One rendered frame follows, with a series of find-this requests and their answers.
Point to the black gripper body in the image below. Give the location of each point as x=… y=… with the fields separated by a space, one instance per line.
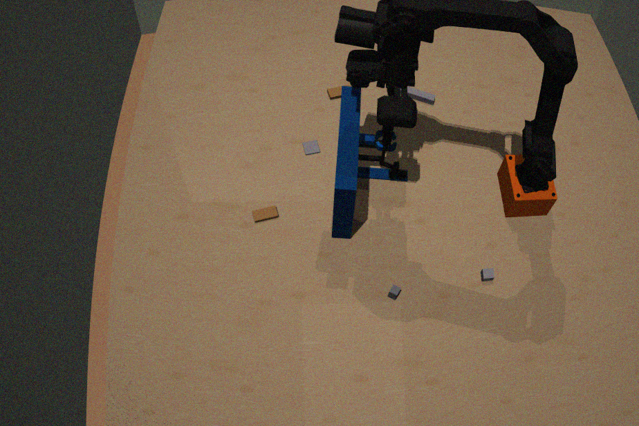
x=396 y=110

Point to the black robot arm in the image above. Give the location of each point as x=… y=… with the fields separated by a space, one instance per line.
x=404 y=23

